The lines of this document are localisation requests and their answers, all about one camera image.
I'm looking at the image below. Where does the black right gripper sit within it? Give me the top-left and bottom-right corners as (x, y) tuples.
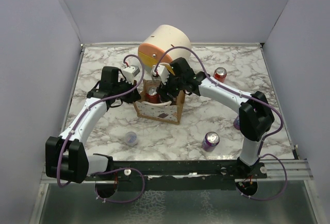
(156, 70), (185, 103)

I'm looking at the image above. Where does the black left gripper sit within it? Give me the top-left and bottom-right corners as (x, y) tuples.
(113, 77), (141, 104)

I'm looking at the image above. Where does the red soda can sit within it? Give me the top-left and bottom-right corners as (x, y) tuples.
(213, 67), (227, 83)
(145, 86), (160, 104)

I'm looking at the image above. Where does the brown canvas bag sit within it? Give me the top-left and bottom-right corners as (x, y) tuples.
(134, 79), (185, 125)

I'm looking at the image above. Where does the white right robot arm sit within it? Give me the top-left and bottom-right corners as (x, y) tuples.
(152, 57), (274, 178)

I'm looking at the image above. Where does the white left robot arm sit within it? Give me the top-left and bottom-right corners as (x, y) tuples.
(45, 66), (141, 183)

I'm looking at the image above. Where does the small clear plastic cup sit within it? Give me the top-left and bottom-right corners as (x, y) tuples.
(124, 132), (138, 147)

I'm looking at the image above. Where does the cream cylindrical drawer cabinet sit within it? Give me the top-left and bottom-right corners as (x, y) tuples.
(138, 25), (192, 68)

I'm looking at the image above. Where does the purple soda can front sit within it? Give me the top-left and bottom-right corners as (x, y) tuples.
(202, 132), (220, 152)

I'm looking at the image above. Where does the purple soda can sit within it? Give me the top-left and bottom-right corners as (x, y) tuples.
(233, 116), (240, 130)
(202, 132), (220, 152)

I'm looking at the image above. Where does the purple soda can right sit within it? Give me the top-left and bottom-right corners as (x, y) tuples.
(233, 116), (240, 130)

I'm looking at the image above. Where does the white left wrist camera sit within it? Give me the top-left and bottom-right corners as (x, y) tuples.
(122, 65), (140, 85)

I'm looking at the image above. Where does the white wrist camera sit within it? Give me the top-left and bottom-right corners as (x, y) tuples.
(151, 65), (170, 85)
(122, 65), (140, 85)

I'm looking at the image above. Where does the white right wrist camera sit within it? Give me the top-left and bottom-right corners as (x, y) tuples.
(151, 65), (170, 85)

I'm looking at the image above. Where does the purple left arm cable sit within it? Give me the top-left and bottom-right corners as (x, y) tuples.
(56, 55), (146, 204)

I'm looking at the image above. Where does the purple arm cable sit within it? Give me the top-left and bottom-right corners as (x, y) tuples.
(153, 46), (288, 203)
(56, 55), (146, 204)

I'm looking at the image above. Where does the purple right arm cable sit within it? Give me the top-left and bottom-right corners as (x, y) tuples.
(153, 46), (288, 203)

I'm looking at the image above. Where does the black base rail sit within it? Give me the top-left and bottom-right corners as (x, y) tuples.
(85, 159), (267, 191)

